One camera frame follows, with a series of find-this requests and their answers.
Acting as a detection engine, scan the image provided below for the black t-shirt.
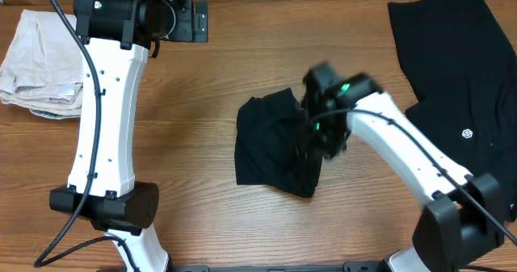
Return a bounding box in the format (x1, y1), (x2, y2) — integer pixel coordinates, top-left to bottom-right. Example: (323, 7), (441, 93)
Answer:
(234, 88), (322, 198)

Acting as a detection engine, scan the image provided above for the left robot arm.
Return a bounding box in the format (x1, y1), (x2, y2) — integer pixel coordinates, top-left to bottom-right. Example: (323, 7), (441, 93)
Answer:
(49, 0), (208, 271)

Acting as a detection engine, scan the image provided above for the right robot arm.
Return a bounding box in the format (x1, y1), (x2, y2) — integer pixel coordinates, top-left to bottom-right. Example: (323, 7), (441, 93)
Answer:
(301, 63), (508, 271)

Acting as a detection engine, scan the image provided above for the folded beige clothes stack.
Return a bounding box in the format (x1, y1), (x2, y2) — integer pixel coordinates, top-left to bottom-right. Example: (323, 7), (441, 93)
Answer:
(1, 10), (83, 115)

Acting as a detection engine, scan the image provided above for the black garment pile right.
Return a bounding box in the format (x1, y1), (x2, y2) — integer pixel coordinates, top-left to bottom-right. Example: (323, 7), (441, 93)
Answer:
(388, 0), (516, 222)

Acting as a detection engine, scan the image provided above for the light blue garment under beige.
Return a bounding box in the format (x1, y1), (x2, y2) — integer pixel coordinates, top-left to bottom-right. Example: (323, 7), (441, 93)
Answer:
(30, 109), (81, 120)

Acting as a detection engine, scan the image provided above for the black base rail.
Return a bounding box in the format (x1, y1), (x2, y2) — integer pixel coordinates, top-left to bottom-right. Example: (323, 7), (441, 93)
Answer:
(166, 261), (391, 272)

